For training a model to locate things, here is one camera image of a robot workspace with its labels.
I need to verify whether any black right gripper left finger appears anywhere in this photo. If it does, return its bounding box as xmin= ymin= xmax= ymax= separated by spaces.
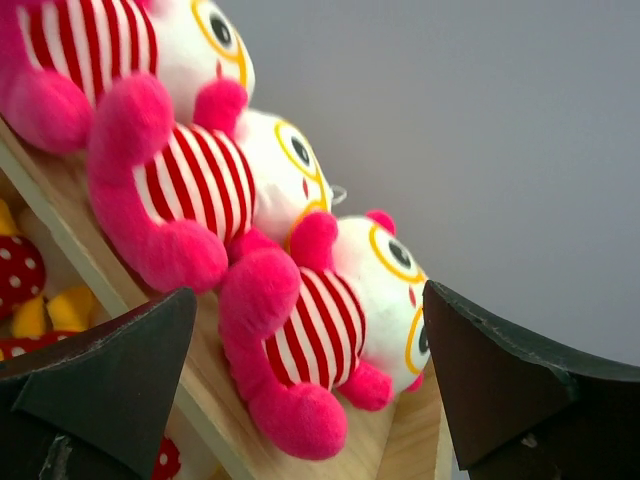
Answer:
xmin=1 ymin=288 xmax=197 ymax=479

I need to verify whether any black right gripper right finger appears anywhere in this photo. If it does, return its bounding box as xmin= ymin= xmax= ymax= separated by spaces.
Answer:
xmin=423 ymin=281 xmax=639 ymax=479

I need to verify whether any orange bear polka dot toy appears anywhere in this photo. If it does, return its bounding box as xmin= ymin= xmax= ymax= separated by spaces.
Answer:
xmin=1 ymin=200 xmax=46 ymax=319

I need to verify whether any white glasses doll striped shirt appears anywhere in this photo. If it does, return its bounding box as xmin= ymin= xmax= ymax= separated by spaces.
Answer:
xmin=1 ymin=0 xmax=255 ymax=154

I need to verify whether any wooden shelf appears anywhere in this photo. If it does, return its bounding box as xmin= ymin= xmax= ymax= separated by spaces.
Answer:
xmin=1 ymin=125 xmax=452 ymax=479

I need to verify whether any white doll face down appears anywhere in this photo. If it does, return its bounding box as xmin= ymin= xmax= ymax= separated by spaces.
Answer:
xmin=219 ymin=210 xmax=430 ymax=460
xmin=86 ymin=74 xmax=334 ymax=292

